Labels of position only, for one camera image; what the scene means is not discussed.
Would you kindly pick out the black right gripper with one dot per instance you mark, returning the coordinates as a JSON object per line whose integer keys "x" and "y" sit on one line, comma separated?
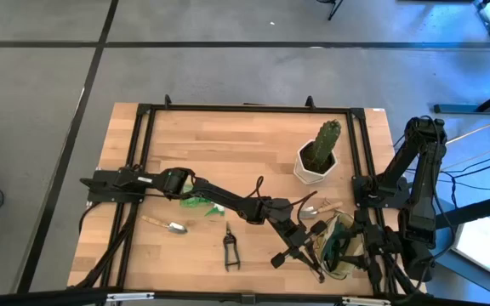
{"x": 374, "y": 244}

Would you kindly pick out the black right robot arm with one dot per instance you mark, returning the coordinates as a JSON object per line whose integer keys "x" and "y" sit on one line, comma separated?
{"x": 423, "y": 204}

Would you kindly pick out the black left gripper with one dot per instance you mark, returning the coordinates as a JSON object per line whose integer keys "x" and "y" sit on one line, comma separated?
{"x": 298, "y": 238}

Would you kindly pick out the black metal table frame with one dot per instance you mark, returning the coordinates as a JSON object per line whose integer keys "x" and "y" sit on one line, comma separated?
{"x": 249, "y": 109}

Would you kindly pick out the black stand leg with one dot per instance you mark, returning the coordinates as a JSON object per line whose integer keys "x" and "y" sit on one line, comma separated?
{"x": 335, "y": 10}

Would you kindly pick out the black rig crossbar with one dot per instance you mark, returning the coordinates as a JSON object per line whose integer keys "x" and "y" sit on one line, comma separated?
{"x": 58, "y": 296}

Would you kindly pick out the tan green gardening bag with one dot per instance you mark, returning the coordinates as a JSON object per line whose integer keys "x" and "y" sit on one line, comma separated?
{"x": 349, "y": 270}

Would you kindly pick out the green plastic spray bottle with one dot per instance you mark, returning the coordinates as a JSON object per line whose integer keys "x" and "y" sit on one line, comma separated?
{"x": 194, "y": 203}

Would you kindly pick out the green cactus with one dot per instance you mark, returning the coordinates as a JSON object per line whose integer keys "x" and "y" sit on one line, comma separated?
{"x": 326, "y": 140}

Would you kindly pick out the silver metal bracket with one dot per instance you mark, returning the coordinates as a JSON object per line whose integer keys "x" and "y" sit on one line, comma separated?
{"x": 130, "y": 296}
{"x": 366, "y": 302}

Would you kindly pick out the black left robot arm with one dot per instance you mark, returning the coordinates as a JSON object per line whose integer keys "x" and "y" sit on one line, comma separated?
{"x": 223, "y": 197}

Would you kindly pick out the white hexagonal plant pot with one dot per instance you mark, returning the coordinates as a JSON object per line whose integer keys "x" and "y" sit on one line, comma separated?
{"x": 309, "y": 176}

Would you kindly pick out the white floor panel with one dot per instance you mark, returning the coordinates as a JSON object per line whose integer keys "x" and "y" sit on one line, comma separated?
{"x": 483, "y": 251}

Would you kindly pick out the dark diagonal metal beam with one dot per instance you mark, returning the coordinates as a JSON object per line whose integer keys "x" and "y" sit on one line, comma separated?
{"x": 483, "y": 209}

